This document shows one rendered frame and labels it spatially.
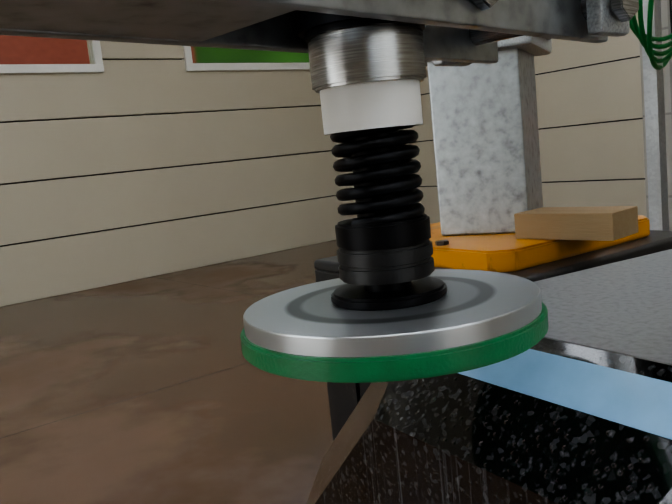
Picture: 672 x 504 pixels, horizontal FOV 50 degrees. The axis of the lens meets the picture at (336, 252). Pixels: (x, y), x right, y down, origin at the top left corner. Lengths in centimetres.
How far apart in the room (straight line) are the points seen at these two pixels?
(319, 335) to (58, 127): 626
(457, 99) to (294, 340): 115
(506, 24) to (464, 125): 100
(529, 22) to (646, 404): 28
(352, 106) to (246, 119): 698
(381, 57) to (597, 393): 28
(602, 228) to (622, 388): 83
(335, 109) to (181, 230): 657
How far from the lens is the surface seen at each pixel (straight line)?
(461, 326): 43
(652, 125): 350
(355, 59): 48
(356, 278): 49
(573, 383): 57
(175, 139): 705
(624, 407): 54
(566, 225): 139
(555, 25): 60
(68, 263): 665
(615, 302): 72
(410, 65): 49
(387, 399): 68
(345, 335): 43
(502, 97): 152
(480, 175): 153
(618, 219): 136
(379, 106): 48
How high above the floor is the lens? 99
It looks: 8 degrees down
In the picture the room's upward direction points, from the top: 6 degrees counter-clockwise
